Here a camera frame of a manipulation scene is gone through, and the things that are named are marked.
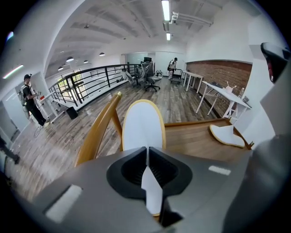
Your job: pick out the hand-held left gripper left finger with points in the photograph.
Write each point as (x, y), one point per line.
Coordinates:
(95, 193)

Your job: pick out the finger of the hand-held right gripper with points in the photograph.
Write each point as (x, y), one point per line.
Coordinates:
(276, 61)

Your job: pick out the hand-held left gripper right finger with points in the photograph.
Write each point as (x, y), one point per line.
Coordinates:
(200, 188)

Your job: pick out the clear plastic bottle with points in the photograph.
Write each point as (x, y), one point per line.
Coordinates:
(241, 92)

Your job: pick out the wooden shoe rack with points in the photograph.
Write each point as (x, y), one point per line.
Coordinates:
(191, 141)

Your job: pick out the small pale cup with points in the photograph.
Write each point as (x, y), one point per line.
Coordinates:
(229, 89)

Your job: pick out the white table with items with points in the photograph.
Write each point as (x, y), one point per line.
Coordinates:
(225, 96)

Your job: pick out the flat black pad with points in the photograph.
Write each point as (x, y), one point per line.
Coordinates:
(216, 84)

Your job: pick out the black waste bin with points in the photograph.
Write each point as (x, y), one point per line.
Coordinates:
(72, 113)

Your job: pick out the bare white table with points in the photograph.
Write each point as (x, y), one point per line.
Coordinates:
(193, 74)

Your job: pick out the white ceiling pipes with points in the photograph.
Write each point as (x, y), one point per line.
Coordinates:
(191, 18)

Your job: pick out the black trolley cart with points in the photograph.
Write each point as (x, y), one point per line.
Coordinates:
(177, 78)

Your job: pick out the white desk with red sign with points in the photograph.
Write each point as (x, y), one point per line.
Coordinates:
(51, 95)

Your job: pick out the short ceiling tube light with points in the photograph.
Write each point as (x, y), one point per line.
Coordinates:
(168, 36)

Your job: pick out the large glass window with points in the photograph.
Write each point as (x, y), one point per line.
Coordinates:
(68, 83)

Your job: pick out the black metal railing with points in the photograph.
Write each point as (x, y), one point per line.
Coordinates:
(107, 77)

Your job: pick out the pale plastic-wrapped chair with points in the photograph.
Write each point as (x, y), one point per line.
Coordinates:
(127, 76)

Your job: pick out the long ceiling tube light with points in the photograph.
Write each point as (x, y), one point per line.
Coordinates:
(165, 10)

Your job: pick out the slanted tube light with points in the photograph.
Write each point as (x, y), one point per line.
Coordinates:
(13, 71)

